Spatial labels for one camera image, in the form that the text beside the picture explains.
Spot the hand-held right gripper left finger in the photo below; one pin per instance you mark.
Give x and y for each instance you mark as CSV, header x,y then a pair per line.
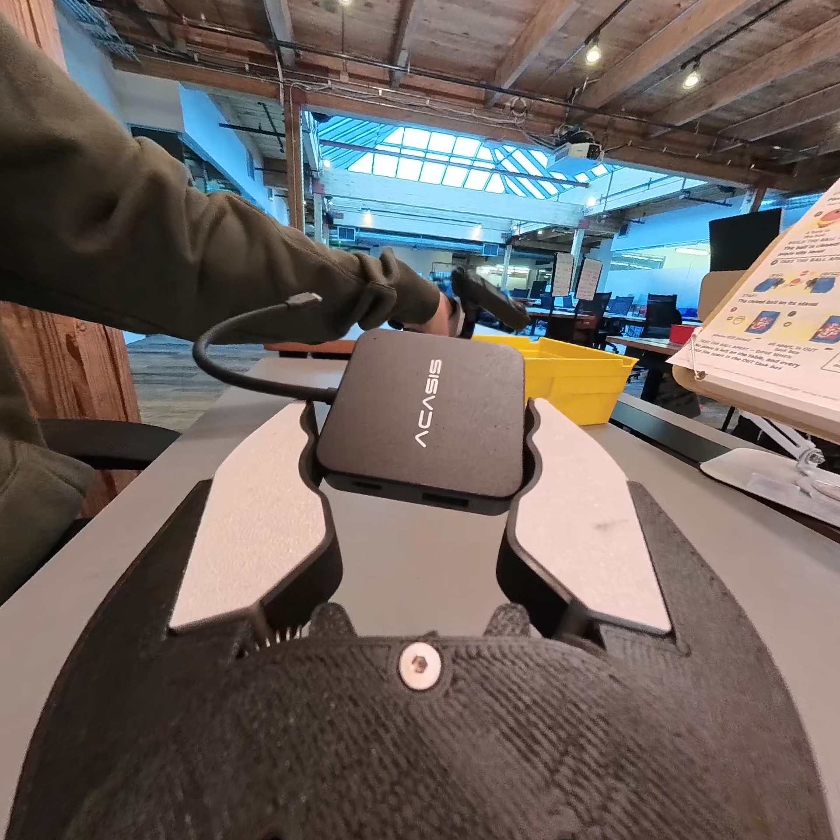
x,y
256,518

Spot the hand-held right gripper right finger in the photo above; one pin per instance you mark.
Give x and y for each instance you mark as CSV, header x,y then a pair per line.
x,y
584,518

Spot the person's left forearm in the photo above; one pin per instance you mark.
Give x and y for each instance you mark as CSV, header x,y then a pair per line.
x,y
164,243

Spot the grey desk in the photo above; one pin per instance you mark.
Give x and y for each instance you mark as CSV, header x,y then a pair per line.
x,y
722,558

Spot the person's left hand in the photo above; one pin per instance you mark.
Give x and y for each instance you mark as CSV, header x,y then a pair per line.
x,y
443,321

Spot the white standing board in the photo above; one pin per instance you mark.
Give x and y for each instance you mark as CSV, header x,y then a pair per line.
x,y
564,274
589,278

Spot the yellow plastic bin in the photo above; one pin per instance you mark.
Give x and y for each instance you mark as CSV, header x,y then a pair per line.
x,y
571,380

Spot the black office chair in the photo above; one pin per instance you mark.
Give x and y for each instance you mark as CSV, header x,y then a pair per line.
x,y
108,443

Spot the white ceiling projector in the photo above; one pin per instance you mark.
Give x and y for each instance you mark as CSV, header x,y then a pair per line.
x,y
577,152

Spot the silver document stand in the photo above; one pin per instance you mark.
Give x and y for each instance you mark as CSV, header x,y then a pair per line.
x,y
768,479

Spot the instruction sheet on stand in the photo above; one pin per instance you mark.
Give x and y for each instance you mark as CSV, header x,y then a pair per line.
x,y
754,410

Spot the person's olive jacket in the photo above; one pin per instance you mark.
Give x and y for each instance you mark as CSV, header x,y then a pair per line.
x,y
33,479

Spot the black monitor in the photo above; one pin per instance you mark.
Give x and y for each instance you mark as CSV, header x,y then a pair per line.
x,y
745,239

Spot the ceiling spot light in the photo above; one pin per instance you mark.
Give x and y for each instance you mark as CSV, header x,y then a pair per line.
x,y
592,52
691,79

